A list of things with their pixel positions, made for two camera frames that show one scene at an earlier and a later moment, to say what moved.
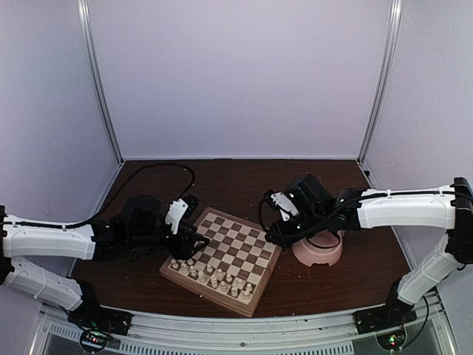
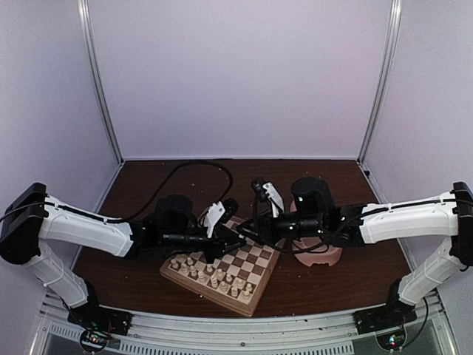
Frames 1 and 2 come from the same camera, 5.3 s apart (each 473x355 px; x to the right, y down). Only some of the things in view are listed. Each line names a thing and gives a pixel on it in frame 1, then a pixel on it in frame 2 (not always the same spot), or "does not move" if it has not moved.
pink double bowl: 322,247 does not move
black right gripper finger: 277,235 to 250,228
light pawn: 246,295 does not move
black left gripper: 183,253 to 222,234
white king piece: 219,276 does not move
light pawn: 223,288 does not move
